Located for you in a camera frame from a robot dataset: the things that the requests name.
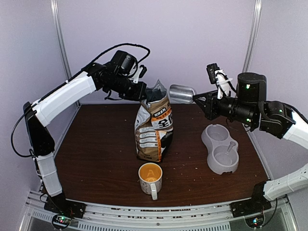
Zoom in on left aluminium corner post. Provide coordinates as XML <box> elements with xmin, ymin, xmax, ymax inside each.
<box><xmin>50</xmin><ymin>0</ymin><xmax>80</xmax><ymax>106</ymax></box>

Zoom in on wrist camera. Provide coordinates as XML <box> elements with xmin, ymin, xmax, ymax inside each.
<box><xmin>131</xmin><ymin>65</ymin><xmax>147</xmax><ymax>84</ymax></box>
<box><xmin>206</xmin><ymin>63</ymin><xmax>236</xmax><ymax>100</ymax></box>

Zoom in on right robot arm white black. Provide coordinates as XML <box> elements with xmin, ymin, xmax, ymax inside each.
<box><xmin>192</xmin><ymin>72</ymin><xmax>308</xmax><ymax>213</ymax></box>

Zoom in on aluminium corner post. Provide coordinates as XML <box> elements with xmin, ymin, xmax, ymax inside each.
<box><xmin>50</xmin><ymin>0</ymin><xmax>80</xmax><ymax>106</ymax></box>
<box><xmin>242</xmin><ymin>0</ymin><xmax>262</xmax><ymax>72</ymax></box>

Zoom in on white double pet bowl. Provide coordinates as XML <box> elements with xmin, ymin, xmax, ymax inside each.
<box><xmin>201</xmin><ymin>124</ymin><xmax>239</xmax><ymax>175</ymax></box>

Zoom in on aluminium front rail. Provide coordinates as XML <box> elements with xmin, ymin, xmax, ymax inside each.
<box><xmin>19</xmin><ymin>187</ymin><xmax>300</xmax><ymax>231</ymax></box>

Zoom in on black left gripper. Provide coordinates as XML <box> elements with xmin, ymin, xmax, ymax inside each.
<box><xmin>105</xmin><ymin>73</ymin><xmax>146</xmax><ymax>101</ymax></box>

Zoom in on circuit board with leds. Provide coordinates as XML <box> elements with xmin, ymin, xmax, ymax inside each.
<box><xmin>51</xmin><ymin>214</ymin><xmax>72</xmax><ymax>230</ymax></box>
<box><xmin>245</xmin><ymin>214</ymin><xmax>265</xmax><ymax>229</ymax></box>

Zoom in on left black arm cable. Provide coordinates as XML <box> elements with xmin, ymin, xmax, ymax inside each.
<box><xmin>11</xmin><ymin>43</ymin><xmax>151</xmax><ymax>158</ymax></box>

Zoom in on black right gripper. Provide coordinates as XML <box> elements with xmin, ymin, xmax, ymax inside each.
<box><xmin>193</xmin><ymin>89</ymin><xmax>257</xmax><ymax>127</ymax></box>

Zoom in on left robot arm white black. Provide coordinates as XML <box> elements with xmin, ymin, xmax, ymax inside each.
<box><xmin>24</xmin><ymin>51</ymin><xmax>147</xmax><ymax>214</ymax></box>

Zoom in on white mug yellow inside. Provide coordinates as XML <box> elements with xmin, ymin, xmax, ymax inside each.
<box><xmin>138</xmin><ymin>163</ymin><xmax>163</xmax><ymax>201</ymax></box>

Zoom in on metal spoon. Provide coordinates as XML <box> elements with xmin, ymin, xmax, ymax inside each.
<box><xmin>169</xmin><ymin>84</ymin><xmax>197</xmax><ymax>104</ymax></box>

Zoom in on brown dog food bag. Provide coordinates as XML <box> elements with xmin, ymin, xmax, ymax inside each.
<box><xmin>134</xmin><ymin>80</ymin><xmax>174</xmax><ymax>163</ymax></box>

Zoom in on right aluminium corner post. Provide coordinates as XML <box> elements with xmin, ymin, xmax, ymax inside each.
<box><xmin>242</xmin><ymin>0</ymin><xmax>262</xmax><ymax>72</ymax></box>

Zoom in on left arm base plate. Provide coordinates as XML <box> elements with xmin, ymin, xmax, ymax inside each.
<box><xmin>44</xmin><ymin>196</ymin><xmax>86</xmax><ymax>218</ymax></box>

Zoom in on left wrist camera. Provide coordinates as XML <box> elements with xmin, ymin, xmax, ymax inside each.
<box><xmin>131</xmin><ymin>65</ymin><xmax>147</xmax><ymax>84</ymax></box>

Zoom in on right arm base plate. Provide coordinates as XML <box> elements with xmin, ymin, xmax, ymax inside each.
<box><xmin>230</xmin><ymin>198</ymin><xmax>271</xmax><ymax>218</ymax></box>

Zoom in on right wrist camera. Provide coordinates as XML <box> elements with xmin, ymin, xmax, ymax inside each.
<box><xmin>206</xmin><ymin>63</ymin><xmax>236</xmax><ymax>100</ymax></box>

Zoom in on right circuit board with leds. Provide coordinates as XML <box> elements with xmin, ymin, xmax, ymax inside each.
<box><xmin>245</xmin><ymin>214</ymin><xmax>265</xmax><ymax>229</ymax></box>

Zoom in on left circuit board with leds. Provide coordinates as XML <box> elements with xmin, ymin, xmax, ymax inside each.
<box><xmin>51</xmin><ymin>214</ymin><xmax>72</xmax><ymax>230</ymax></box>

